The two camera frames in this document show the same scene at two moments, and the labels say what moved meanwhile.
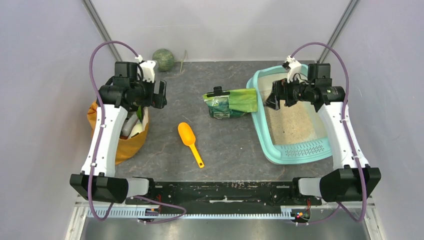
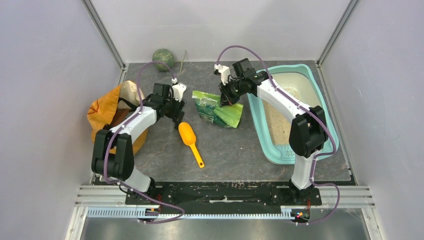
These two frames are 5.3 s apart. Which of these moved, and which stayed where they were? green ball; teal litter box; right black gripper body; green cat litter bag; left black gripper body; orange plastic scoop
Moved: left black gripper body; right black gripper body; green cat litter bag
Stayed: green ball; teal litter box; orange plastic scoop
